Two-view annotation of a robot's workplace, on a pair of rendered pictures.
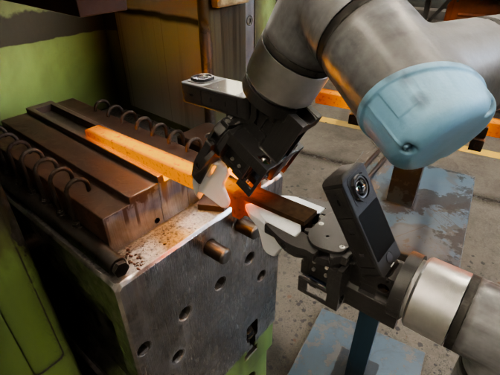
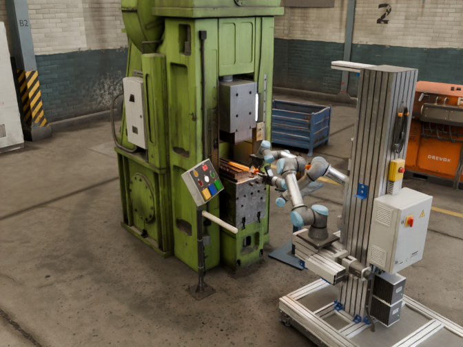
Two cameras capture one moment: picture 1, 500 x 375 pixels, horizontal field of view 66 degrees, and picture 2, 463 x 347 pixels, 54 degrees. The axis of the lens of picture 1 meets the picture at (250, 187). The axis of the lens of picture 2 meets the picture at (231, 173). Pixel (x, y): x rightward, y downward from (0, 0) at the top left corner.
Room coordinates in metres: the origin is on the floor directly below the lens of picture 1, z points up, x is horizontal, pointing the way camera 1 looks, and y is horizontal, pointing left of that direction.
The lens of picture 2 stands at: (-3.30, -0.46, 2.43)
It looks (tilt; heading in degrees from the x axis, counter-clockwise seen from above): 21 degrees down; 11
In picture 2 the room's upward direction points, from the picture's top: straight up
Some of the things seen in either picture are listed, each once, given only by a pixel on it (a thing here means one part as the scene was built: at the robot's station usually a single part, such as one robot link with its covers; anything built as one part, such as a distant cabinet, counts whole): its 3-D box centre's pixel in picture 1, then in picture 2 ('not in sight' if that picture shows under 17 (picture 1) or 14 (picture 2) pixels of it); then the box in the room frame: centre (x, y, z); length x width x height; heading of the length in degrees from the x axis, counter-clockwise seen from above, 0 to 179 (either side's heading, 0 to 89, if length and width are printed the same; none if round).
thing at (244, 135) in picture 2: not in sight; (228, 130); (0.62, 0.30, 1.32); 0.42 x 0.20 x 0.10; 51
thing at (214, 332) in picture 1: (133, 247); (231, 191); (0.67, 0.27, 0.69); 0.56 x 0.38 x 0.45; 51
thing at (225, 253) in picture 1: (217, 251); not in sight; (0.47, 0.05, 0.87); 0.04 x 0.03 x 0.03; 51
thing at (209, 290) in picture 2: not in sight; (200, 286); (0.01, 0.43, 0.05); 0.22 x 0.22 x 0.09; 51
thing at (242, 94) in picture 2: not in sight; (231, 102); (0.66, 0.27, 1.56); 0.42 x 0.39 x 0.40; 51
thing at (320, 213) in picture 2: not in sight; (318, 215); (-0.30, -0.54, 0.98); 0.13 x 0.12 x 0.14; 117
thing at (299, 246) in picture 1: (301, 238); not in sight; (0.33, -0.06, 1.02); 0.09 x 0.05 x 0.02; 54
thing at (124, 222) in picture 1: (87, 157); (228, 167); (0.62, 0.30, 0.96); 0.42 x 0.20 x 0.09; 51
